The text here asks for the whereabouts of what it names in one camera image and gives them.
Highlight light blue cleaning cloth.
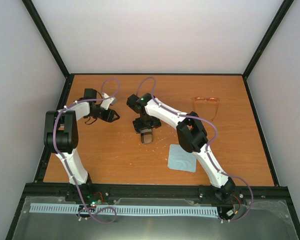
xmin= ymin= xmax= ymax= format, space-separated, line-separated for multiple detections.
xmin=167 ymin=144 xmax=197 ymax=173

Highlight light blue slotted cable duct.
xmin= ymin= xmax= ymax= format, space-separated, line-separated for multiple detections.
xmin=29 ymin=203 xmax=219 ymax=218

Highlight brown striped glasses case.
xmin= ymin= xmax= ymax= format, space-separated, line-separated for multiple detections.
xmin=140 ymin=129 xmax=153 ymax=144

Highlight orange tinted sunglasses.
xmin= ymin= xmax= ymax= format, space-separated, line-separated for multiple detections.
xmin=192 ymin=96 xmax=220 ymax=122

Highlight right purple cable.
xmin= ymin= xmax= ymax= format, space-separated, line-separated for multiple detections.
xmin=135 ymin=76 xmax=254 ymax=224

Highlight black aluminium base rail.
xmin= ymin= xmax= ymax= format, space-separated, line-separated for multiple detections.
xmin=21 ymin=182 xmax=291 ymax=205

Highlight purple cable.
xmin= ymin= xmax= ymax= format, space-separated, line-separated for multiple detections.
xmin=52 ymin=77 xmax=121 ymax=224
xmin=135 ymin=76 xmax=254 ymax=224

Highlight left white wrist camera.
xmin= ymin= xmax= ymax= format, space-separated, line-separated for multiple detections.
xmin=100 ymin=92 xmax=117 ymax=110

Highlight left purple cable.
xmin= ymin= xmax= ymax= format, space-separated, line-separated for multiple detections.
xmin=52 ymin=77 xmax=121 ymax=224

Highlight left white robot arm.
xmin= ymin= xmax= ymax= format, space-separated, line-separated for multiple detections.
xmin=43 ymin=88 xmax=120 ymax=202

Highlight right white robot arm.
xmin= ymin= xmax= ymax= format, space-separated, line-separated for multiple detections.
xmin=126 ymin=93 xmax=236 ymax=202

